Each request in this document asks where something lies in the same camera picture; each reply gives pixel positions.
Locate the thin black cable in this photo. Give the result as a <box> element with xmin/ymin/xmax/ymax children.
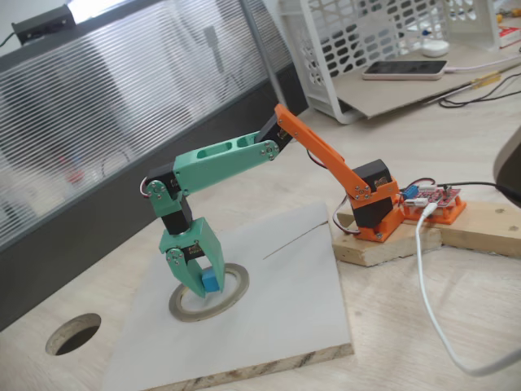
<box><xmin>437</xmin><ymin>90</ymin><xmax>521</xmax><ymax>109</ymax></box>
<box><xmin>441</xmin><ymin>72</ymin><xmax>521</xmax><ymax>105</ymax></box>

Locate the frosted glass desk partition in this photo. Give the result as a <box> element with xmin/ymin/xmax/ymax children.
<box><xmin>0</xmin><ymin>0</ymin><xmax>310</xmax><ymax>333</ymax></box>

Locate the blue cube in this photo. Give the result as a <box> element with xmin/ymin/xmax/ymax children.
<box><xmin>201</xmin><ymin>271</ymin><xmax>220</xmax><ymax>294</ymax></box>

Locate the white earbuds case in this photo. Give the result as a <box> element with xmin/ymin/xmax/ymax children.
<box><xmin>421</xmin><ymin>39</ymin><xmax>450</xmax><ymax>57</ymax></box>

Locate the brown cardboard sheet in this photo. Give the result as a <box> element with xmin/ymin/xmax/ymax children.
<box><xmin>334</xmin><ymin>40</ymin><xmax>504</xmax><ymax>120</ymax></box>

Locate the black power cable with plug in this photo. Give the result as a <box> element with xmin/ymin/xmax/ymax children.
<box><xmin>441</xmin><ymin>180</ymin><xmax>521</xmax><ymax>204</ymax></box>

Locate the white usb cable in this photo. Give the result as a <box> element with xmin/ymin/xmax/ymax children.
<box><xmin>414</xmin><ymin>202</ymin><xmax>521</xmax><ymax>376</ymax></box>

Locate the pale pink phone cable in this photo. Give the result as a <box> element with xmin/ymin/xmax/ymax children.
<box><xmin>445</xmin><ymin>55</ymin><xmax>521</xmax><ymax>73</ymax></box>

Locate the red and white book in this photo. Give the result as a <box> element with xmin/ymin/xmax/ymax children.
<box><xmin>498</xmin><ymin>24</ymin><xmax>521</xmax><ymax>50</ymax></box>

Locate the wooden arm base mount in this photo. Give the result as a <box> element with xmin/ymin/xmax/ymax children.
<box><xmin>331</xmin><ymin>198</ymin><xmax>521</xmax><ymax>269</ymax></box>

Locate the orange circuit board holder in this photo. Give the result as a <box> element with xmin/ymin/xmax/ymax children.
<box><xmin>401</xmin><ymin>195</ymin><xmax>468</xmax><ymax>226</ymax></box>

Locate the white perforated plastic basket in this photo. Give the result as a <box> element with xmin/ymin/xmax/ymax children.
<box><xmin>278</xmin><ymin>0</ymin><xmax>501</xmax><ymax>125</ymax></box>

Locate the grey tape ring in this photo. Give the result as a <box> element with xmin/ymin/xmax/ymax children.
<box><xmin>169</xmin><ymin>261</ymin><xmax>250</xmax><ymax>323</ymax></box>

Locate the yellow handled screwdriver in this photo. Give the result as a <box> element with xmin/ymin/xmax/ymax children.
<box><xmin>470</xmin><ymin>71</ymin><xmax>502</xmax><ymax>87</ymax></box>

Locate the white laminated chipboard panel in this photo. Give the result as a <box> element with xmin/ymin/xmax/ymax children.
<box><xmin>99</xmin><ymin>201</ymin><xmax>354</xmax><ymax>391</ymax></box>

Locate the black box device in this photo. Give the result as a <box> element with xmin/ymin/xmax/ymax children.
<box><xmin>11</xmin><ymin>3</ymin><xmax>75</xmax><ymax>45</ymax></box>

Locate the red controller circuit board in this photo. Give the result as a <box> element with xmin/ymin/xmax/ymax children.
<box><xmin>401</xmin><ymin>182</ymin><xmax>463</xmax><ymax>213</ymax></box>

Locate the grey rounded object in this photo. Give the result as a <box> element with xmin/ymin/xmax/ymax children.
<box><xmin>492</xmin><ymin>125</ymin><xmax>521</xmax><ymax>192</ymax></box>

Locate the smartphone with pink case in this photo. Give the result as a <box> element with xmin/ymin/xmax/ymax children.
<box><xmin>361</xmin><ymin>59</ymin><xmax>448</xmax><ymax>81</ymax></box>

